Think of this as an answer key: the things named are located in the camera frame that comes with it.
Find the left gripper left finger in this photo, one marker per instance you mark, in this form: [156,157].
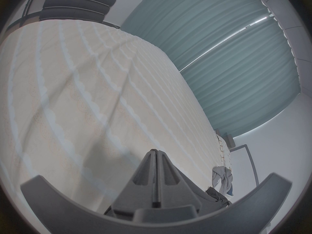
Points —
[143,179]

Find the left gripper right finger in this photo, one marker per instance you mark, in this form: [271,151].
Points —
[170,186]

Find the black T-shirt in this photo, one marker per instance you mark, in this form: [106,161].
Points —
[215,197]

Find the pile of clothes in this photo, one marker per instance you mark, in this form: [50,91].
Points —
[224,179]

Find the bed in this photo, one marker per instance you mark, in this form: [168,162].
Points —
[97,94]

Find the white printed pillow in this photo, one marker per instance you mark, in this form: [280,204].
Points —
[223,150]

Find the grey bedside table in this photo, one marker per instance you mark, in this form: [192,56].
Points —
[229,140]

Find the blue-green curtain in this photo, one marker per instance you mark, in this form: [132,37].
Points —
[243,82]
[182,16]

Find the black chest of drawers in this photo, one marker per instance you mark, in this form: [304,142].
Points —
[78,6]

